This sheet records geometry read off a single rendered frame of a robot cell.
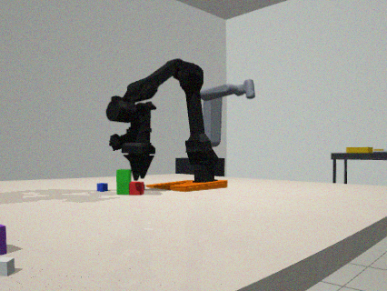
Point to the green block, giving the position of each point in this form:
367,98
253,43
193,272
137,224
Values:
124,176
122,188

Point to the red block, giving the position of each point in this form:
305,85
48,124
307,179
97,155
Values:
136,188

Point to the small blue cube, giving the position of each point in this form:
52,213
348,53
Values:
101,187

